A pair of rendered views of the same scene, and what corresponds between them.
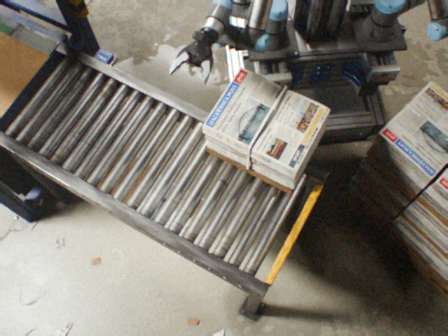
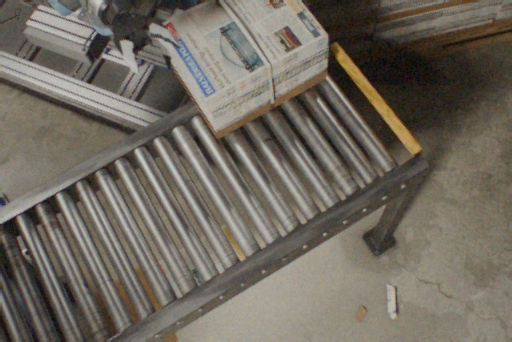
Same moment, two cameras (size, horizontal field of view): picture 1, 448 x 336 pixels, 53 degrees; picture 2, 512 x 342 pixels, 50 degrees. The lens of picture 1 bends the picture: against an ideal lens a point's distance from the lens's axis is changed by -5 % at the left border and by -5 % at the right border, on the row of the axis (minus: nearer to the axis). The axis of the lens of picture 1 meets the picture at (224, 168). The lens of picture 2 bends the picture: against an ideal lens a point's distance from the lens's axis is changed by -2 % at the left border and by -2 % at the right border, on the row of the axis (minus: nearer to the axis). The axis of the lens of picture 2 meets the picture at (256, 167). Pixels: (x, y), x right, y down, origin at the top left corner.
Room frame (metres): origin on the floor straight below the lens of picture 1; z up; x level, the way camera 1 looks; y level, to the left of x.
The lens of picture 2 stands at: (0.28, 0.60, 2.25)
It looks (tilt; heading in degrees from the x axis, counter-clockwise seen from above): 67 degrees down; 306
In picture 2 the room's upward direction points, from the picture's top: 10 degrees counter-clockwise
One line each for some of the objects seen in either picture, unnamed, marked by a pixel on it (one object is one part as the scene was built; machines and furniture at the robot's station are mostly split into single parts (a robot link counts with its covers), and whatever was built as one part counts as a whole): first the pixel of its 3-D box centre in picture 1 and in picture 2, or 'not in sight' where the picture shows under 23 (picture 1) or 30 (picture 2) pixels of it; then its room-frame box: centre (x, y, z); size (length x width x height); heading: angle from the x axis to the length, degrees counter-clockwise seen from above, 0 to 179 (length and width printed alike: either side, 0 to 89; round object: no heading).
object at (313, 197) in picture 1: (295, 233); (374, 96); (0.41, -0.24, 0.81); 0.43 x 0.03 x 0.02; 147
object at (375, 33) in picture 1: (381, 23); not in sight; (1.31, -0.75, 0.87); 0.15 x 0.15 x 0.10
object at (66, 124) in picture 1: (73, 115); (51, 283); (1.00, 0.63, 0.77); 0.47 x 0.05 x 0.05; 147
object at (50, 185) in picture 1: (42, 178); not in sight; (0.90, 0.93, 0.34); 0.06 x 0.06 x 0.68; 57
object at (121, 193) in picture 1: (147, 154); (174, 212); (0.79, 0.31, 0.77); 0.47 x 0.05 x 0.05; 147
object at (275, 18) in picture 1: (271, 11); not in sight; (1.30, -0.24, 0.98); 0.13 x 0.12 x 0.14; 66
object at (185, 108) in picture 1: (181, 111); (140, 147); (1.00, 0.16, 0.74); 1.34 x 0.05 x 0.12; 57
